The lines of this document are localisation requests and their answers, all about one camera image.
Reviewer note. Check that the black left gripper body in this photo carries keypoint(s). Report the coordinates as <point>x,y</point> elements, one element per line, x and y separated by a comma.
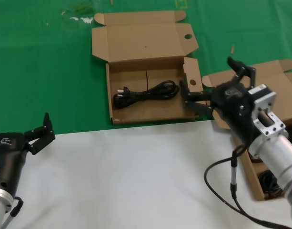
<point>7,155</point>

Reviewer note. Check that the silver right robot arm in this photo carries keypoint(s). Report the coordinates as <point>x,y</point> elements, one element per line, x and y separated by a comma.
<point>274,152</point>

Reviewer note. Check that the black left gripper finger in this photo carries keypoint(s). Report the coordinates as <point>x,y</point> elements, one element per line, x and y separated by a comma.
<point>42,138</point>

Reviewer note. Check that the green table cloth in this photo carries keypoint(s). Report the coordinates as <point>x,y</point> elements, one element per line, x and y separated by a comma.
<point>41,71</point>

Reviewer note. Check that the open brown cardboard mailer box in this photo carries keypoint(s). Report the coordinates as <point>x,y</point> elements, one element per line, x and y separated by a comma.
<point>148,47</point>
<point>267,74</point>

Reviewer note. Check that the black camera box white label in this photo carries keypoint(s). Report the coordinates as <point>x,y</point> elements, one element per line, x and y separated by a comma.
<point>257,90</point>

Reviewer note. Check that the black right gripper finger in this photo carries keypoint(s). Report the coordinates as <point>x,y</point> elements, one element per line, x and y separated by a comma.
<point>198,102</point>
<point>247,71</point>

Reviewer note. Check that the thin black zip tie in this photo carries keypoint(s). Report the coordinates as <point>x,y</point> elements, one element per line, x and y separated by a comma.
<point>146,78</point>

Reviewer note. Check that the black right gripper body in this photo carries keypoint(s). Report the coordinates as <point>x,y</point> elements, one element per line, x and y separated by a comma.
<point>234,109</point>

